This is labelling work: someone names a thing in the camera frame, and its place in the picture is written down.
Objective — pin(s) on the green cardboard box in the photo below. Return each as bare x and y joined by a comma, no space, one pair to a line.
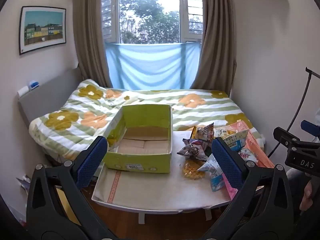
140,163

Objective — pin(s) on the dark cartoon snack packet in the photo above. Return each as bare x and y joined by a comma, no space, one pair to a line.
193,148

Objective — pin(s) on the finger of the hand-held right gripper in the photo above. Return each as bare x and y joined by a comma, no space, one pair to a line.
308,125
283,135

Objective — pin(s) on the floral striped blanket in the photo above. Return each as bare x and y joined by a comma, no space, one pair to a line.
75,110

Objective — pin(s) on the papers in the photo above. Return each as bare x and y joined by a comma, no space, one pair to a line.
23,182

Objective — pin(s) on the blue white object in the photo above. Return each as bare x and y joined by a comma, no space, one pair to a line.
33,84

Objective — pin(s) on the grey headboard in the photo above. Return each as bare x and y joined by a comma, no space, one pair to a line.
50,95

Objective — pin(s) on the large pink packet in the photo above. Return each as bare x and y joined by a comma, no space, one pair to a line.
257,150

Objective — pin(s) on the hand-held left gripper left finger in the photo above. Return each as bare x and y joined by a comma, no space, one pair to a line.
91,163

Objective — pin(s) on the dark striped snack packet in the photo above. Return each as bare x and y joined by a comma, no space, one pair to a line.
203,132

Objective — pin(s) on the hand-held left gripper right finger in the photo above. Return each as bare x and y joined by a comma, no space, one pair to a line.
226,165

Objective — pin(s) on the white cloth with pink band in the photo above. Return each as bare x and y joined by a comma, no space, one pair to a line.
155,190

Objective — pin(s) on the framed wall picture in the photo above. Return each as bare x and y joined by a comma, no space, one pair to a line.
42,30

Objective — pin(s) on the brown curtain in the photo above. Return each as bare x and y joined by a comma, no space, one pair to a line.
87,42
217,55

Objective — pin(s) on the brown cardboard piece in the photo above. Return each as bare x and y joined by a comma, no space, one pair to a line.
63,205

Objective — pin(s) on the person's right hand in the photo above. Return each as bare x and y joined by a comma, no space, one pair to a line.
307,196

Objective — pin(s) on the yellow cake snack packet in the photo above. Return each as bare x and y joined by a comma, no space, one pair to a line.
221,131

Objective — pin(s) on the yellow waffle snack packet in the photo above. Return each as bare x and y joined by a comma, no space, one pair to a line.
192,172

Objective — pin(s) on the white red-print snack packet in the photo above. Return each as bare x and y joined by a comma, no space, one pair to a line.
247,155

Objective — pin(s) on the blue white snack packet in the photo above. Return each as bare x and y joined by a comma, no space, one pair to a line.
216,180

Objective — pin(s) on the light blue cloth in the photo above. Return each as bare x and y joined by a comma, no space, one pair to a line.
150,65

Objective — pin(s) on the white blue-label snack packet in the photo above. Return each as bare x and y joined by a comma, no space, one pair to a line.
236,141

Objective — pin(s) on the white low table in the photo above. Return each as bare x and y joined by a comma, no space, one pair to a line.
142,217

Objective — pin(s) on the window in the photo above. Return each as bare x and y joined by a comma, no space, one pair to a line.
147,17

